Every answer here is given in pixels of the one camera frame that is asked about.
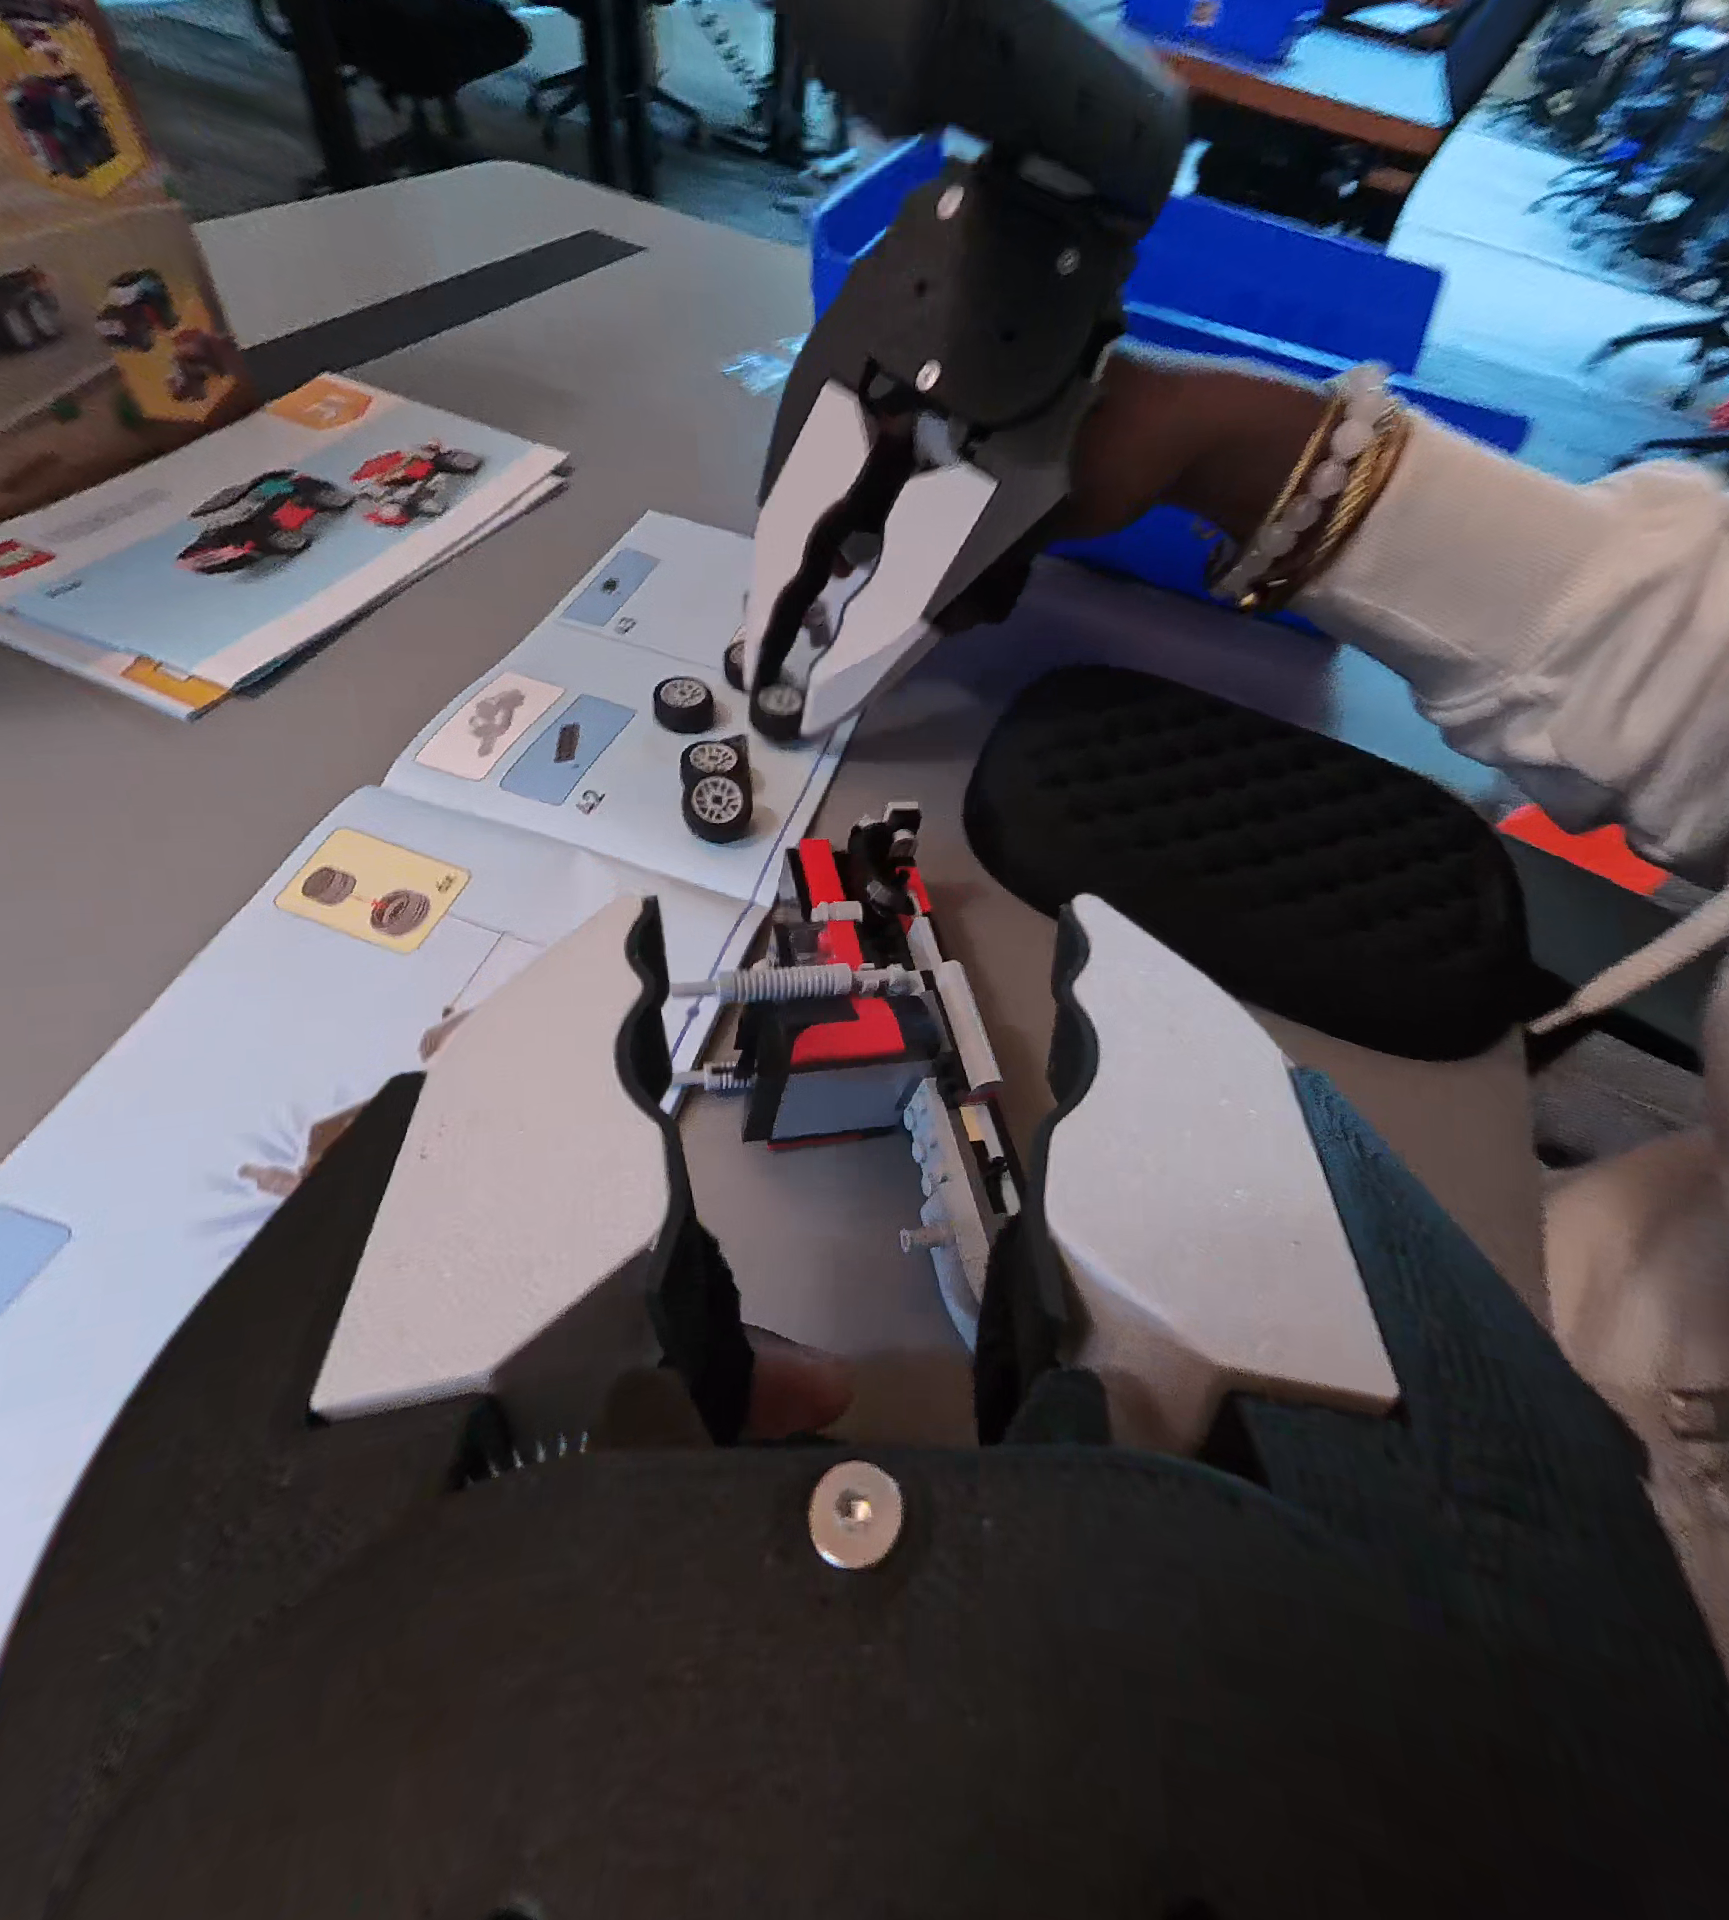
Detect orange plastic object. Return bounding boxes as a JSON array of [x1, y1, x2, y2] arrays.
[[1495, 804, 1682, 901]]

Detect person's right hand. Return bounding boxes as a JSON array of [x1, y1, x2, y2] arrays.
[[1060, 342, 1318, 593]]

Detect black office chair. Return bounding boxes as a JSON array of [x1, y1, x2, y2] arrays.
[[271, 0, 538, 174]]

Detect closed lego instruction booklet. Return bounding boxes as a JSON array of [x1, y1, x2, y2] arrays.
[[0, 376, 572, 721]]

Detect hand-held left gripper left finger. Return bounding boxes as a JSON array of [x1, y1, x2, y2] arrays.
[[310, 894, 758, 1441]]

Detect red black lego vehicle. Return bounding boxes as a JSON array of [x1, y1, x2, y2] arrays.
[[664, 804, 1034, 1357]]

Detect black tape strip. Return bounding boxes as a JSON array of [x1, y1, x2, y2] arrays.
[[241, 231, 644, 403]]

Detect lego set box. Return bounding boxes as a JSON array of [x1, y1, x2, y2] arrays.
[[0, 0, 256, 558]]

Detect black quilted pad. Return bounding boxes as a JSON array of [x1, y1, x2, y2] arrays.
[[964, 666, 1550, 1061]]

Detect open lego instruction booklet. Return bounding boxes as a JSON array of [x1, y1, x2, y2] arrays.
[[0, 509, 896, 1718]]

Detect gold bead bracelets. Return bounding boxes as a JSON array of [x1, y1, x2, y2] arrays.
[[1216, 366, 1409, 620]]

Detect clear plastic bag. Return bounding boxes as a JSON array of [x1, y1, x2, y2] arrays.
[[730, 330, 825, 401]]

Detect large blue plastic bin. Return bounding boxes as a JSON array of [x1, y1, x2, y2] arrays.
[[814, 136, 1451, 601]]

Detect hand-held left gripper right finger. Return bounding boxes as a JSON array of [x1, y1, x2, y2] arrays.
[[976, 894, 1401, 1441]]

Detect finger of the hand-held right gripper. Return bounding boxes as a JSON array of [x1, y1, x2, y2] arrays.
[[805, 443, 1064, 746], [754, 376, 914, 713]]

